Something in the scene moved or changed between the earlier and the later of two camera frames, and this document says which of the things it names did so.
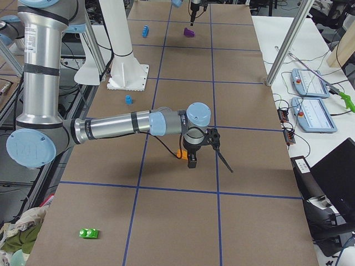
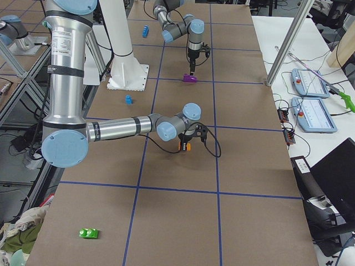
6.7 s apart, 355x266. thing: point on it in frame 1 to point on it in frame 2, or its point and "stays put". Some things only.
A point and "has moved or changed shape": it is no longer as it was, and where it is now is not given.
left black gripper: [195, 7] to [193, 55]
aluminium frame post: [289, 42] stays put
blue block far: [145, 31] stays put
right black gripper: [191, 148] to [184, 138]
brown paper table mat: [132, 201] stays put
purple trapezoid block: [188, 32] has moved or changed shape
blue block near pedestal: [128, 100] stays put
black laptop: [328, 192] stays put
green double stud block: [88, 233] stays put
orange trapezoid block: [184, 154] has moved or changed shape
